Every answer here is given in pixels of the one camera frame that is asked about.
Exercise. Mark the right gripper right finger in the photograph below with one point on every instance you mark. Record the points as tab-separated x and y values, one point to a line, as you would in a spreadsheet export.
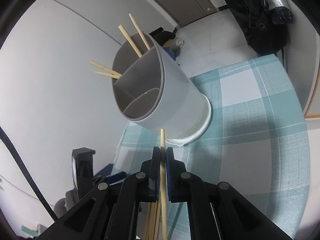
176	192

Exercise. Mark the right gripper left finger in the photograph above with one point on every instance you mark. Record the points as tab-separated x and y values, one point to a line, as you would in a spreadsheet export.
151	184

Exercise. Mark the white cylindrical utensil holder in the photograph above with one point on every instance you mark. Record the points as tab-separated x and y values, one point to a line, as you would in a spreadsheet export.
156	94

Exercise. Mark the black clothes pile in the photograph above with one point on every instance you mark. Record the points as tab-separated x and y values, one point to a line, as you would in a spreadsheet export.
162	36

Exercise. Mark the black hanging jacket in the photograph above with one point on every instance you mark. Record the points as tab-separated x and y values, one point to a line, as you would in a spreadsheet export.
261	34

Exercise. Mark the silver folded umbrella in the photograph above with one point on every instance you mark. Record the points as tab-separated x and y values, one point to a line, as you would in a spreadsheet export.
279	11

